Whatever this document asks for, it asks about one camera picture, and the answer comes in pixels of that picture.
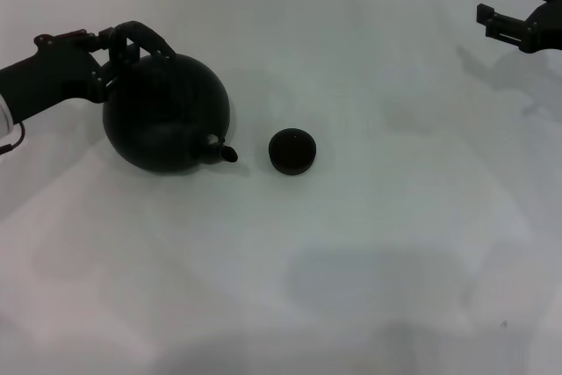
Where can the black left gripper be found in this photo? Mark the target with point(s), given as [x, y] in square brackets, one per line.
[52, 76]

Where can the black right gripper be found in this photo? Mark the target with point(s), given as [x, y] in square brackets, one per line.
[546, 32]

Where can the small dark teacup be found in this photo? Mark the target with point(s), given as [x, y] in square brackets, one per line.
[292, 153]

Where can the black round teapot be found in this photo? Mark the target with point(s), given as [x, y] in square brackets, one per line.
[167, 120]

